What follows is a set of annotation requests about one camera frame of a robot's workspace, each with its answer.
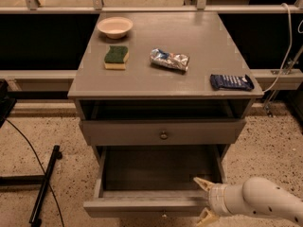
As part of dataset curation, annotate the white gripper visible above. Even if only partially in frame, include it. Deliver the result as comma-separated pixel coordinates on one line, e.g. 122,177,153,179
193,177,235,227

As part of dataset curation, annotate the grey drawer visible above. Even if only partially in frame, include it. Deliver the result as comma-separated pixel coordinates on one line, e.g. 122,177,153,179
83,145,226,218
80,119,245,146

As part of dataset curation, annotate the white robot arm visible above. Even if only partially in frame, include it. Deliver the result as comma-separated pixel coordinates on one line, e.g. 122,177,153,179
194,177,303,227

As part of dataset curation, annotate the grey top drawer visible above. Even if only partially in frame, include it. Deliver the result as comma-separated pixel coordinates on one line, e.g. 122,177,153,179
80,119,245,146

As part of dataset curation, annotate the grey wooden drawer cabinet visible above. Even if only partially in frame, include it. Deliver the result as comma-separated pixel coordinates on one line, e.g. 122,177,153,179
67,10,265,163

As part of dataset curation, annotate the dark blue snack packet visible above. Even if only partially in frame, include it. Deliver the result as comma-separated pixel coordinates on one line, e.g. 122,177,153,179
210,75,255,91

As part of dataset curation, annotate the crumpled silver foil bag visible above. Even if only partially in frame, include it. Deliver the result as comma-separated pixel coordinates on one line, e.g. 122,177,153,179
150,48,189,72

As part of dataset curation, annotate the green yellow sponge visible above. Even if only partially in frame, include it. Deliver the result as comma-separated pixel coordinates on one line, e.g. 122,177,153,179
104,45,129,70

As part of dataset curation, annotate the black stand base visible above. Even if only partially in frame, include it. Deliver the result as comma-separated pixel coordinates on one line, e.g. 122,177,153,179
0,145,62,227

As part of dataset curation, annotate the white bowl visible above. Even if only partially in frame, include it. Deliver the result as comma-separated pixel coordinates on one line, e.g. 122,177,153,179
97,17,134,39

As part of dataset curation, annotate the black box at left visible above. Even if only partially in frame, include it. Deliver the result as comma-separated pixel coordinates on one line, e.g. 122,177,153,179
0,79,16,128

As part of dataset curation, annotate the black floor cable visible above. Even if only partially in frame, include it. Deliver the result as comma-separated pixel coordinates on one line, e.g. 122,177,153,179
5,118,66,227

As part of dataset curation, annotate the metal railing frame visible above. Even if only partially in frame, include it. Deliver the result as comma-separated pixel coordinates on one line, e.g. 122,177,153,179
0,0,303,15

